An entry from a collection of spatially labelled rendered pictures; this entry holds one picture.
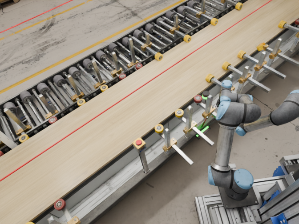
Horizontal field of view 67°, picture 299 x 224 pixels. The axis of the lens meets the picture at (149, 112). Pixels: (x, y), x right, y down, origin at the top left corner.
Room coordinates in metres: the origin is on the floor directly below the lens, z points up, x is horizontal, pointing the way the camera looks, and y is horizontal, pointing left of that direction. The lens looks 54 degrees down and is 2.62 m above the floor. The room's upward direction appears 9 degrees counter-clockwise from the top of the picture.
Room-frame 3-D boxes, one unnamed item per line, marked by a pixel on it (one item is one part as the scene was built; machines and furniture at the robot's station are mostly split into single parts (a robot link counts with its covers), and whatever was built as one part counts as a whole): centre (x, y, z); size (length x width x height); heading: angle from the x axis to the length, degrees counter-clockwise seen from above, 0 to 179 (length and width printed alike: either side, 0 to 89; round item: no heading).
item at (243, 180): (0.41, -0.49, 1.21); 0.13 x 0.12 x 0.14; 69
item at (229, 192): (0.41, -0.50, 1.09); 0.15 x 0.15 x 0.10
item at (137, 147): (0.78, 0.11, 1.18); 0.07 x 0.07 x 0.08; 32
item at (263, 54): (1.58, -1.17, 0.89); 0.04 x 0.04 x 0.48; 32
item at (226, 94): (1.00, -0.59, 1.28); 0.11 x 0.11 x 0.08; 69
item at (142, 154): (0.78, 0.11, 0.93); 0.05 x 0.05 x 0.45; 32
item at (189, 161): (0.90, -0.17, 0.82); 0.44 x 0.03 x 0.04; 32
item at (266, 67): (1.59, -1.21, 0.95); 0.50 x 0.04 x 0.04; 32
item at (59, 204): (0.54, 0.79, 0.85); 0.08 x 0.08 x 0.11
